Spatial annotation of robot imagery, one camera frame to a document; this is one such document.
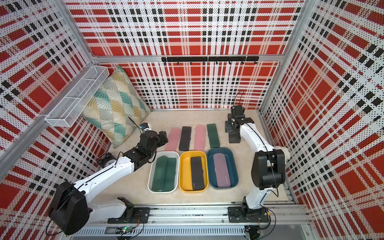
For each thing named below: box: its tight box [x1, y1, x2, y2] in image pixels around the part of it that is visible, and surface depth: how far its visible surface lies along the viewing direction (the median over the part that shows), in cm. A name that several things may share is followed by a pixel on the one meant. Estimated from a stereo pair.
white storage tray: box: [147, 151, 180, 194], surface depth 86 cm
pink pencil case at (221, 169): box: [213, 153, 231, 188], surface depth 90 cm
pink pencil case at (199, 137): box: [194, 124, 206, 151], surface depth 108 cm
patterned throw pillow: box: [82, 65, 152, 149], surface depth 92 cm
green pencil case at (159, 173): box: [151, 155, 168, 191], surface depth 86 cm
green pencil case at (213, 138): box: [206, 123, 220, 148], surface depth 107 cm
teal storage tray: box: [206, 147, 239, 190], surface depth 89 cm
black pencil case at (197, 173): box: [190, 156, 205, 191], surface depth 88 cm
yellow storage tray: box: [178, 150, 209, 193], surface depth 89 cm
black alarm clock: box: [96, 152, 117, 169], surface depth 88 cm
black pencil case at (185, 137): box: [179, 126, 192, 151], surface depth 107 cm
